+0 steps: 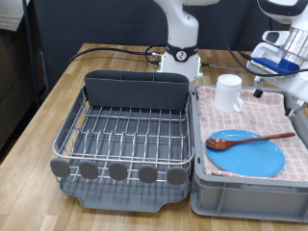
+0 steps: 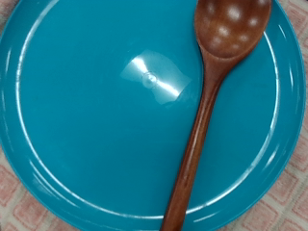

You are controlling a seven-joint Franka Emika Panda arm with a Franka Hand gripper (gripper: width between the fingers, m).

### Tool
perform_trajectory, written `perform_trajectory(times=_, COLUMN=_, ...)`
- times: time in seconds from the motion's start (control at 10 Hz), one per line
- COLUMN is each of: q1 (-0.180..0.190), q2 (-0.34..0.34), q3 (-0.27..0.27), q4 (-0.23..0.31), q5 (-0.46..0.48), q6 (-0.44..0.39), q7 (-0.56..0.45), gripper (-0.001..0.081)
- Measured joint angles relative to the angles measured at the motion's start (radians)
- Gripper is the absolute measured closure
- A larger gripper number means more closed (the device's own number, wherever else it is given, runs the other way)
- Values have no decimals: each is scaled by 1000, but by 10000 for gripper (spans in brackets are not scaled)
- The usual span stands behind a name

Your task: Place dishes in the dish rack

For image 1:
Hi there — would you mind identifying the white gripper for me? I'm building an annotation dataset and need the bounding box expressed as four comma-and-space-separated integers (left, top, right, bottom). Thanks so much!
246, 41, 308, 120

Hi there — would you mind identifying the pink checkered dish cloth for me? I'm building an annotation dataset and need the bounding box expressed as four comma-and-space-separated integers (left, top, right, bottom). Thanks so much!
195, 86, 308, 183

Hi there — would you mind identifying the white plastic mug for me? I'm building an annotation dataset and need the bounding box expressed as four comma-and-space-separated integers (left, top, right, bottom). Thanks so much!
213, 74, 245, 114

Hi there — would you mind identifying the wrist camera on blue mount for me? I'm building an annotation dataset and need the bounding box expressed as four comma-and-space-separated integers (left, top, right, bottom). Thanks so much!
245, 57, 301, 76

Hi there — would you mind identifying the dark grey cutlery holder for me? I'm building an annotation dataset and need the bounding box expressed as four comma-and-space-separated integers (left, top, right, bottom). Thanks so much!
84, 69, 191, 112

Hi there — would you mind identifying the grey dish drying rack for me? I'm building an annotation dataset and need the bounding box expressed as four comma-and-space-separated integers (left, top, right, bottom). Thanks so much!
52, 85, 193, 214

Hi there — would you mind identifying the dark cabinet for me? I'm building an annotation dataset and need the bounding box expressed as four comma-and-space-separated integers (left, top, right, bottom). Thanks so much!
0, 0, 37, 152

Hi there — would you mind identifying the grey plastic crate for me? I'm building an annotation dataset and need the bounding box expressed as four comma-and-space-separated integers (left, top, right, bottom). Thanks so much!
190, 84, 308, 223

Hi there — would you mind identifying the dark partition screen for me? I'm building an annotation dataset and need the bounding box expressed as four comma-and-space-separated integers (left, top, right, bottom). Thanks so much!
32, 0, 308, 94

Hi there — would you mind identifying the blue plastic plate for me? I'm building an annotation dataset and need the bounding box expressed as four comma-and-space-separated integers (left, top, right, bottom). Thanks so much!
205, 129, 286, 178

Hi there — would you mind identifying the black metal pole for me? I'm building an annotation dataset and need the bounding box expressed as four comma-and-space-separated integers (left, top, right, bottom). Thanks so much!
21, 0, 42, 109

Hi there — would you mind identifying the thin black camera cable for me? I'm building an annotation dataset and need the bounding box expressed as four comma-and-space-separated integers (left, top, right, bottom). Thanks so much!
224, 41, 308, 78

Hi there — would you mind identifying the metal wire dish rack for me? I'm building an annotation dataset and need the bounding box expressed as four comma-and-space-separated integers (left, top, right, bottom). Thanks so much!
49, 86, 195, 191

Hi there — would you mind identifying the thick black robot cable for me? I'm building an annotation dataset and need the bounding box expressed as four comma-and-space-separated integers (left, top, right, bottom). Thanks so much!
65, 43, 167, 70

